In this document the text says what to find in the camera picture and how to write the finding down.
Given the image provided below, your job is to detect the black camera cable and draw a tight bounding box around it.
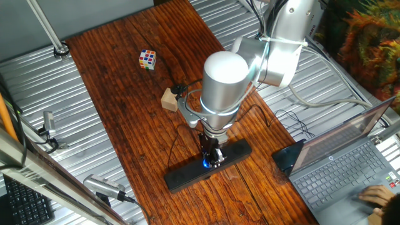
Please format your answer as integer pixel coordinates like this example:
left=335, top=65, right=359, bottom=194
left=123, top=195, right=153, bottom=225

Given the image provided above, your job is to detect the small grey ribbed camera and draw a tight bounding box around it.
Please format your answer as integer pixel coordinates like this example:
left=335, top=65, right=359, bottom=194
left=42, top=110, right=57, bottom=138

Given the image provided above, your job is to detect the black soundbar speaker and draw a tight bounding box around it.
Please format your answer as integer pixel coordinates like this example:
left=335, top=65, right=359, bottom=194
left=163, top=137, right=253, bottom=194

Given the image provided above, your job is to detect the black computer keyboard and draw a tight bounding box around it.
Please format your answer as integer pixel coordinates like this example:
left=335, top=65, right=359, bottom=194
left=2, top=174, right=56, bottom=225

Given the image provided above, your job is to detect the grey metal bar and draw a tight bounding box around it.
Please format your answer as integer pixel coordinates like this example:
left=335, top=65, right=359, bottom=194
left=367, top=117, right=400, bottom=146

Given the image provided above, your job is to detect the silver ribbed camera on stand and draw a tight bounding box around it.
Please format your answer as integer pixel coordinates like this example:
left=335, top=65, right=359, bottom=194
left=82, top=174, right=136, bottom=207

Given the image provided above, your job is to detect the person's right hand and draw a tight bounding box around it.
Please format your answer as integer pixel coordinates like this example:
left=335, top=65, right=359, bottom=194
left=358, top=184, right=396, bottom=217

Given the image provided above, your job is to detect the grey laptop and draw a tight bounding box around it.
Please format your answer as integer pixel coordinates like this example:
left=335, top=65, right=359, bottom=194
left=289, top=96, right=400, bottom=225

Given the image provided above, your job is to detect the aluminium frame bar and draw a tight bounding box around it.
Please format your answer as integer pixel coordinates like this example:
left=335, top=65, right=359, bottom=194
left=0, top=126, right=128, bottom=225

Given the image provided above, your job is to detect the plain wooden cube block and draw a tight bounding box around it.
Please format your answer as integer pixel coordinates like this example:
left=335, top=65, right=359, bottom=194
left=160, top=87, right=179, bottom=113

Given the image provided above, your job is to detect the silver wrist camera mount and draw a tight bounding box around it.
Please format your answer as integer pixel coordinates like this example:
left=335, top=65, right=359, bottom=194
left=176, top=97, right=204, bottom=128

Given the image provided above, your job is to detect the person's dark haired head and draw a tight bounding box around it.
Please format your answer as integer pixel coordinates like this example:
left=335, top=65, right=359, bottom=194
left=381, top=193, right=400, bottom=225

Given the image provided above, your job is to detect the orange pole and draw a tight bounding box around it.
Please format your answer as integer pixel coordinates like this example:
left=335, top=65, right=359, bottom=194
left=0, top=92, right=19, bottom=141

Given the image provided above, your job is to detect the thick grey robot cable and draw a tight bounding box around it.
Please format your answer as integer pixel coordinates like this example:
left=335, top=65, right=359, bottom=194
left=287, top=82, right=391, bottom=126

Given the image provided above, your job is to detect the white board red lettering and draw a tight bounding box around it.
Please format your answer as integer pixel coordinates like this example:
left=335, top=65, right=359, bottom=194
left=307, top=17, right=328, bottom=44

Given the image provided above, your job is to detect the Rubik's cube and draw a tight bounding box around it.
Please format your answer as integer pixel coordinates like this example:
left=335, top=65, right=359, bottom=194
left=138, top=49, right=157, bottom=71

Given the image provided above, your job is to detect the metal pole with base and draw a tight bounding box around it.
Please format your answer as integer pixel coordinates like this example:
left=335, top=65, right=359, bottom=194
left=26, top=0, right=70, bottom=60

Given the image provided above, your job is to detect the orange green fuzzy cloth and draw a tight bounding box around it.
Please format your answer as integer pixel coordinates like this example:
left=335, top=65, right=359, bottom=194
left=324, top=0, right=400, bottom=113

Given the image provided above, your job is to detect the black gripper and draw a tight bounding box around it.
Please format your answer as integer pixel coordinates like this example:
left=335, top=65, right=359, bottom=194
left=197, top=132, right=226, bottom=168

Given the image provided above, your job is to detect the black cable by frame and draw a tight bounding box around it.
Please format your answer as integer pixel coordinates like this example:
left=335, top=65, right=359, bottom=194
left=0, top=73, right=28, bottom=168

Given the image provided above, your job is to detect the thin black speaker cable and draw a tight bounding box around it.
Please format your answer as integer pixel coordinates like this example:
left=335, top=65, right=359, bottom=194
left=167, top=103, right=316, bottom=171

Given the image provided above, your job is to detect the black flat device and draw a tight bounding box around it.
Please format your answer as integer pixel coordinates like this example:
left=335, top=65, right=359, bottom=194
left=271, top=139, right=306, bottom=178

